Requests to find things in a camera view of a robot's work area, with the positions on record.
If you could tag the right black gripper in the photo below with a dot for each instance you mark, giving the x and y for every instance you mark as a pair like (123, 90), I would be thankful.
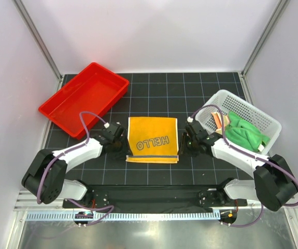
(183, 148)

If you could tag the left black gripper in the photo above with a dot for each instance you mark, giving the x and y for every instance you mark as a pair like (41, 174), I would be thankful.
(122, 153)

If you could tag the yellow blue hello towel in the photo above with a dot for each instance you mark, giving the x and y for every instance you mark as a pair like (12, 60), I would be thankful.
(153, 140)

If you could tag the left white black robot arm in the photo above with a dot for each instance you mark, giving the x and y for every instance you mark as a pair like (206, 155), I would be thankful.
(46, 175)

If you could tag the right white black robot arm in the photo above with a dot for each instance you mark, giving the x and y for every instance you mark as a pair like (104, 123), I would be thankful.
(272, 182)

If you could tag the orange beige towel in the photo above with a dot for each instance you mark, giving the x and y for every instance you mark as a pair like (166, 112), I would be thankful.
(220, 123)

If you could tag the black grid cutting mat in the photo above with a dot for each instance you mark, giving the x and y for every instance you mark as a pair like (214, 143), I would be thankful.
(175, 95)

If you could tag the red plastic tray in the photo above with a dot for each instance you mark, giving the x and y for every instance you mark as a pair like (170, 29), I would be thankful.
(95, 89)

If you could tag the green towel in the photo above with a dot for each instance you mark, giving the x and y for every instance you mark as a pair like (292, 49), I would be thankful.
(244, 134)

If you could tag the white perforated plastic basket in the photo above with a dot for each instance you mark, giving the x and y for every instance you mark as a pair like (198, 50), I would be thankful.
(228, 102)

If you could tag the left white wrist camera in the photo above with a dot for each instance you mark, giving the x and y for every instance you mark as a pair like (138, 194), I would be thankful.
(106, 125)

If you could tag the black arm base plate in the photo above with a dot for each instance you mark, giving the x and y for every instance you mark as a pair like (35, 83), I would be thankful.
(157, 199)

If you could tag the slotted cable duct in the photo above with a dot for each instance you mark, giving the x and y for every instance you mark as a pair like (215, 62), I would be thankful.
(77, 216)

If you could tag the aluminium frame rail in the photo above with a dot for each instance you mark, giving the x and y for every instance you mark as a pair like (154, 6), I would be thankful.
(27, 201)

